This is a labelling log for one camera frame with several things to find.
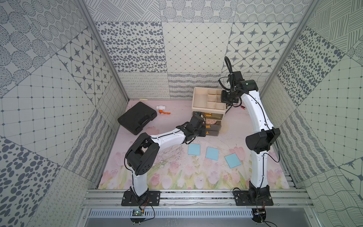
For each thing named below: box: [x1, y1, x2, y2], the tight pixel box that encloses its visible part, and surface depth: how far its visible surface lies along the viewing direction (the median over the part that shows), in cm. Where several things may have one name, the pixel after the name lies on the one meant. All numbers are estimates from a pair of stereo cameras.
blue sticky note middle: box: [205, 146, 220, 161], surface depth 92 cm
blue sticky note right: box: [224, 153, 242, 169], surface depth 90 cm
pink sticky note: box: [205, 119, 217, 125], surface depth 93 cm
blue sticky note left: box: [188, 143, 201, 156], surface depth 95 cm
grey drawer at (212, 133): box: [205, 130, 220, 137], surface depth 95 cm
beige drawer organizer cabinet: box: [191, 87, 226, 137], surface depth 89 cm
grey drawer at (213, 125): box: [205, 119, 222, 131], surface depth 92 cm
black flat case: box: [117, 101, 158, 136], surface depth 106 cm
